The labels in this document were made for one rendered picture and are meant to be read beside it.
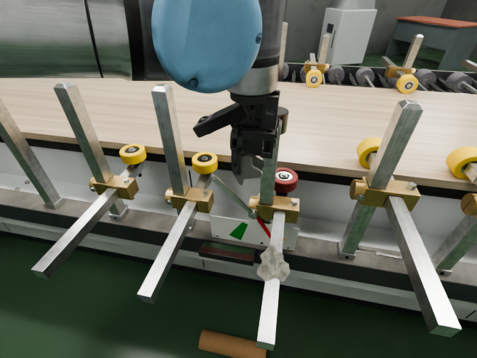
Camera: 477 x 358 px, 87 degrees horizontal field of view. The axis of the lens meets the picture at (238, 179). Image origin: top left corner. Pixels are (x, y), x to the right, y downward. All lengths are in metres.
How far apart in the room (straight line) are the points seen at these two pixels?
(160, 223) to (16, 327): 1.09
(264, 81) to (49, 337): 1.55
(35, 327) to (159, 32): 1.65
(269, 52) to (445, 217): 0.87
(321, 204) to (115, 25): 0.86
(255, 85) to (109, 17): 0.25
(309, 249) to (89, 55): 0.73
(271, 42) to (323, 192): 0.63
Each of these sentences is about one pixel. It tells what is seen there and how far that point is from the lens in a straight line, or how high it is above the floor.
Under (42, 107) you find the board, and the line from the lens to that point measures 1.44.
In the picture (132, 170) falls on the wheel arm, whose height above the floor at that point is 0.85.
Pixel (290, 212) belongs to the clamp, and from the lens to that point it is 0.68.
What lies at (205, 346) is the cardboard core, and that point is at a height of 0.06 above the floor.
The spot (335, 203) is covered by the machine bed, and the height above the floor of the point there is 0.71.
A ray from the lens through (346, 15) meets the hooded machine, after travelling 5.44.
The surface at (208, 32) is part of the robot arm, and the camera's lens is 0.21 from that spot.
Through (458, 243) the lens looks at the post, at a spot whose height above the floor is 0.83.
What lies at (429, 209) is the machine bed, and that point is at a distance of 1.06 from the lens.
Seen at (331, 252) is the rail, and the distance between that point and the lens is 0.83.
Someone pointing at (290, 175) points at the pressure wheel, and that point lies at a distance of 0.73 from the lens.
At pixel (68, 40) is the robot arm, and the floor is 1.31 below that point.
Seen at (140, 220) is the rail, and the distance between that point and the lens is 0.93.
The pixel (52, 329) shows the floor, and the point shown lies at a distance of 1.70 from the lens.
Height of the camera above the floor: 1.34
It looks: 39 degrees down
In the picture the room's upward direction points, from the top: straight up
